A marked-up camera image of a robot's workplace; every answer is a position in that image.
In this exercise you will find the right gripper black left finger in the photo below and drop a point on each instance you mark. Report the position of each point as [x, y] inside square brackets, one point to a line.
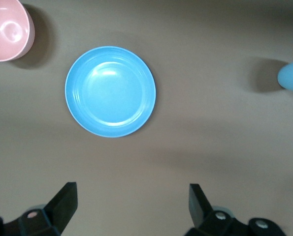
[57, 211]

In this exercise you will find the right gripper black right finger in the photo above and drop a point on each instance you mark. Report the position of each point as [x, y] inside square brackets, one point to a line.
[203, 214]

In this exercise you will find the blue shallow bowl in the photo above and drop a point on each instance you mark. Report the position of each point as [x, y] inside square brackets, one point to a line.
[110, 92]

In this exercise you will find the blue plastic cup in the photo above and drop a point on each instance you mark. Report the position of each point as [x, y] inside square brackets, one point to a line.
[292, 76]

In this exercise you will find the small pink deep bowl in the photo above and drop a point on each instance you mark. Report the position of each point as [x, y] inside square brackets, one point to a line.
[6, 29]

